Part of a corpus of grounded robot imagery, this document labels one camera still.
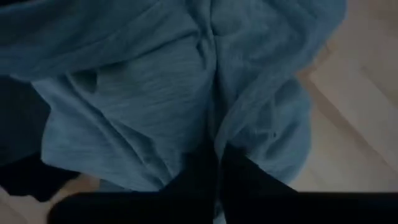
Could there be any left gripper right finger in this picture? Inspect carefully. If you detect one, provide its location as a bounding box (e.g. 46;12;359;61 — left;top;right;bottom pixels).
220;144;300;194

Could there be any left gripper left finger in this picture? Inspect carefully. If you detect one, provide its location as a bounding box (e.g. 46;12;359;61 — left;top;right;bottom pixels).
160;145;219;194

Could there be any light grey garment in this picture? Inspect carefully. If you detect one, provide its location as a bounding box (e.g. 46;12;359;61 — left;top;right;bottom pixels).
0;0;348;224

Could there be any dark grey shirt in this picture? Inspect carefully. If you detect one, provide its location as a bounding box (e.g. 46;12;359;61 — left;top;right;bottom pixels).
0;76;53;164

